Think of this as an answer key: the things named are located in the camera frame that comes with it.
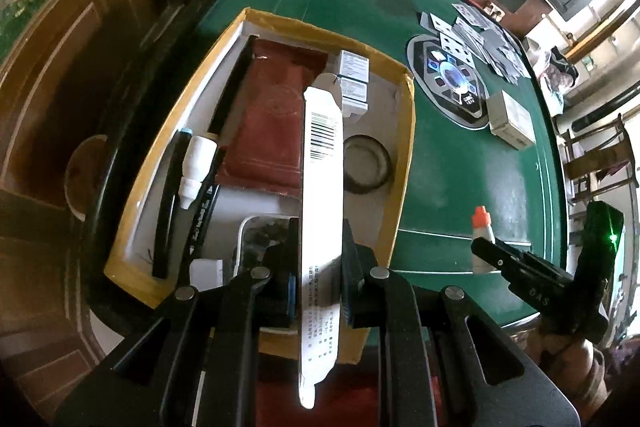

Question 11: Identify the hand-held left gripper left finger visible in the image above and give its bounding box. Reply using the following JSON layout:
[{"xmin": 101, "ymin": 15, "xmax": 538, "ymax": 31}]
[{"xmin": 52, "ymin": 217, "xmax": 301, "ymax": 427}]

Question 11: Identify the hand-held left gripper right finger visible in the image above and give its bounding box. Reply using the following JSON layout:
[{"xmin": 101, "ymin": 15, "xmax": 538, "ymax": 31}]
[{"xmin": 340, "ymin": 217, "xmax": 583, "ymax": 427}]

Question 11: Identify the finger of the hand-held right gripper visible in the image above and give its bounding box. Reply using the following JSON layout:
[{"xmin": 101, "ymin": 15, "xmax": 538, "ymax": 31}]
[
  {"xmin": 470, "ymin": 238, "xmax": 532, "ymax": 281},
  {"xmin": 519, "ymin": 251, "xmax": 577, "ymax": 289}
]

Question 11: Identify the white bottle with orange cap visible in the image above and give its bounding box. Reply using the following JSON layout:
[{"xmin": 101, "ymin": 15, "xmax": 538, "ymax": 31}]
[{"xmin": 470, "ymin": 205, "xmax": 497, "ymax": 274}]

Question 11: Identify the long white carton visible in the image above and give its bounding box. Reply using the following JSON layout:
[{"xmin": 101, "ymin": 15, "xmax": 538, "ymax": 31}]
[{"xmin": 297, "ymin": 73, "xmax": 346, "ymax": 409}]

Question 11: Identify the dark red pouch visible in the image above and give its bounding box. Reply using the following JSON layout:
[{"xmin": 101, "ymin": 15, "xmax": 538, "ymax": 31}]
[{"xmin": 215, "ymin": 37, "xmax": 331, "ymax": 200}]

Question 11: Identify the yellow cardboard box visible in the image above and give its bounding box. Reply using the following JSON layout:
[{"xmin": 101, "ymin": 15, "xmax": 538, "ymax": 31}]
[{"xmin": 102, "ymin": 7, "xmax": 417, "ymax": 365}]

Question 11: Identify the person's right hand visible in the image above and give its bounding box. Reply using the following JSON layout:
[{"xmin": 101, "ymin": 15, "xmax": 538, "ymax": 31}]
[{"xmin": 527, "ymin": 332, "xmax": 608, "ymax": 413}]

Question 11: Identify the wooden chair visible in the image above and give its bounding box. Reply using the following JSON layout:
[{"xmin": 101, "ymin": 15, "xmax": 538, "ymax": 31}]
[{"xmin": 560, "ymin": 114, "xmax": 640, "ymax": 208}]

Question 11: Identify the tape roll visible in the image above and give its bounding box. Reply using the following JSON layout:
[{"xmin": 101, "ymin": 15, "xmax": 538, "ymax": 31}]
[{"xmin": 342, "ymin": 134, "xmax": 393, "ymax": 195}]

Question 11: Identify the grey carton box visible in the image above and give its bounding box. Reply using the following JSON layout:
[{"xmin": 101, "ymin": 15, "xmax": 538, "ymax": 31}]
[{"xmin": 486, "ymin": 89, "xmax": 537, "ymax": 151}]

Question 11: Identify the white dropper bottle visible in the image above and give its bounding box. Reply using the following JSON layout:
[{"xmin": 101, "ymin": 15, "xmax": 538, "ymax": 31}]
[{"xmin": 177, "ymin": 134, "xmax": 219, "ymax": 210}]

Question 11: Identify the table control panel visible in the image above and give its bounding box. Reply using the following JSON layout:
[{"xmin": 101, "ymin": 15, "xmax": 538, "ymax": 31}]
[{"xmin": 406, "ymin": 34, "xmax": 490, "ymax": 130}]

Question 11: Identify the pile of clothes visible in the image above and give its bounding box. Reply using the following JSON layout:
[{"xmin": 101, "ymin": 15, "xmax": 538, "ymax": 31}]
[{"xmin": 537, "ymin": 47, "xmax": 581, "ymax": 108}]

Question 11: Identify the white medicine box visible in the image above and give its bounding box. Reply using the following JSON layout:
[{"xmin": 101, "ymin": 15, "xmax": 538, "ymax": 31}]
[{"xmin": 336, "ymin": 49, "xmax": 371, "ymax": 120}]

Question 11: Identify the pile of playing cards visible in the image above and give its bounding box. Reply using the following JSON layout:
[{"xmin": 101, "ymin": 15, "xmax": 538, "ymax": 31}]
[{"xmin": 419, "ymin": 2, "xmax": 532, "ymax": 85}]

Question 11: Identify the black pen with blue ring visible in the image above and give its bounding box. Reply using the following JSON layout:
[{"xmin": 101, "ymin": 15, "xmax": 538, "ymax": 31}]
[{"xmin": 151, "ymin": 127, "xmax": 193, "ymax": 280}]

